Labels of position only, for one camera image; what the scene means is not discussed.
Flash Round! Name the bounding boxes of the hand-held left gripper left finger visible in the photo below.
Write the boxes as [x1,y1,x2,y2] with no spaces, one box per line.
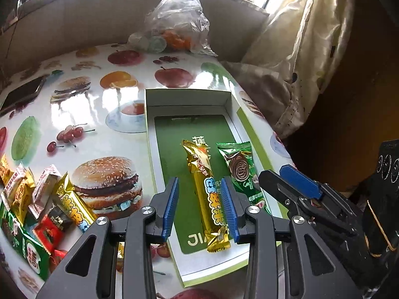
[36,177,180,299]

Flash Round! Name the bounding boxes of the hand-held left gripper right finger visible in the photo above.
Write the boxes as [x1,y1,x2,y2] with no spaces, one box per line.
[221,177,365,299]

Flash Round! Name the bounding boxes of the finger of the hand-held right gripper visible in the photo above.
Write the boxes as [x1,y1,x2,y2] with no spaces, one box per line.
[259,170,316,222]
[280,164,365,235]

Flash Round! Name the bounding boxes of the long gold snack bar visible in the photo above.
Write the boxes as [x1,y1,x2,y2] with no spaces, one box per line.
[182,139,232,253]
[51,172,99,234]

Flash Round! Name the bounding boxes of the green cookie packet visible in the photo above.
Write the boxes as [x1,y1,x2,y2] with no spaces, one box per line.
[216,141,272,215]

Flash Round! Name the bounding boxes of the white and green cardboard box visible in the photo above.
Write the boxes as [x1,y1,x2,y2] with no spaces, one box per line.
[145,88,295,288]

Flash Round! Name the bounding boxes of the small black snack packet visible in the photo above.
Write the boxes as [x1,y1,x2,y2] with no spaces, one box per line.
[40,206,74,232]

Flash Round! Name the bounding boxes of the large green snack packet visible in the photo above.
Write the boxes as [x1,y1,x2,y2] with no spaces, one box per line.
[0,206,50,281]

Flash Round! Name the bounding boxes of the small yellow candy packet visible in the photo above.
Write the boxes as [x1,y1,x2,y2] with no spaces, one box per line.
[0,154,14,187]

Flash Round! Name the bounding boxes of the cream patterned curtain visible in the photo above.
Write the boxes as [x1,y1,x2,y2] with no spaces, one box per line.
[218,0,359,139]

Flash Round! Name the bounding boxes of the round white jelly cup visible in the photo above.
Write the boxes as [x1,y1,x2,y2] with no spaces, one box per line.
[146,36,166,53]
[128,33,146,49]

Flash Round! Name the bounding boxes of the orange fruits in bag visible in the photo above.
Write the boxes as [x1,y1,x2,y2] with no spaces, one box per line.
[164,29,192,49]

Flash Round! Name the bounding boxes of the black smartphone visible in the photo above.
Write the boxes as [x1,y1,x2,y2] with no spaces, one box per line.
[0,75,50,116]

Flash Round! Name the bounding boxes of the clear plastic bag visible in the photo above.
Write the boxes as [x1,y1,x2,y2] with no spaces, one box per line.
[127,0,219,57]

